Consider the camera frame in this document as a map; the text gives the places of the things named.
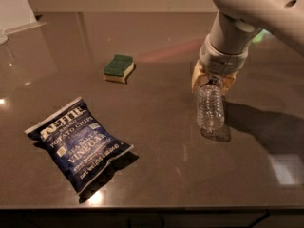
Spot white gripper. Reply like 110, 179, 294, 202
191, 35, 248, 95

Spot clear plastic water bottle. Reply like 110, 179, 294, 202
197, 77, 225, 133

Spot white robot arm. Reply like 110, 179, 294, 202
191, 0, 304, 93

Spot green and yellow sponge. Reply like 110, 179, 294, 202
103, 54, 135, 84

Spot blue potato chips bag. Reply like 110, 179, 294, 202
25, 97, 133, 194

